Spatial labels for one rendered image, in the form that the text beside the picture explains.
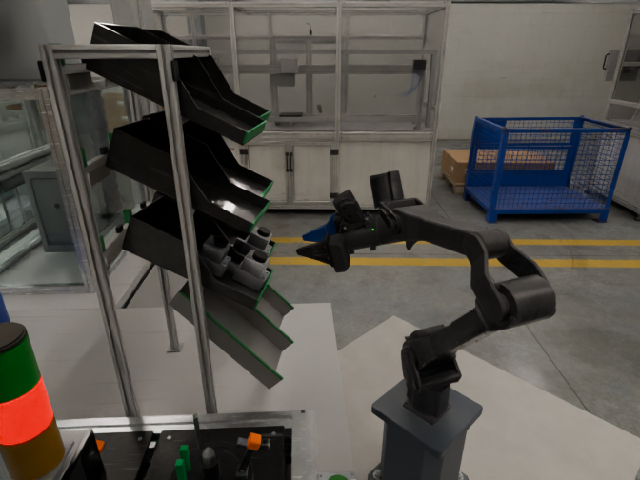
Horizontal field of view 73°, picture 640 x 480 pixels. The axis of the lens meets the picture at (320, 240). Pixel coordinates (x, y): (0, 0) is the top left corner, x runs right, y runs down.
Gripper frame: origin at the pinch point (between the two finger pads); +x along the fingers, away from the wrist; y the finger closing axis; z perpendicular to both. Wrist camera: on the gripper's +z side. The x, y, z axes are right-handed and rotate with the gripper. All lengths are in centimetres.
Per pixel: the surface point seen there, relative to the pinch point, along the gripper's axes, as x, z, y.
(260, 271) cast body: 12.7, -3.9, 0.9
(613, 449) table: -52, -60, 1
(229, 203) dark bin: 15.2, 10.8, -1.1
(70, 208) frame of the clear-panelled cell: 88, 9, -47
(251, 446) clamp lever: 12.8, -22.2, 27.3
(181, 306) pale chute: 28.9, -6.0, 6.3
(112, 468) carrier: 40, -25, 27
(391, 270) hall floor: 4, -134, -244
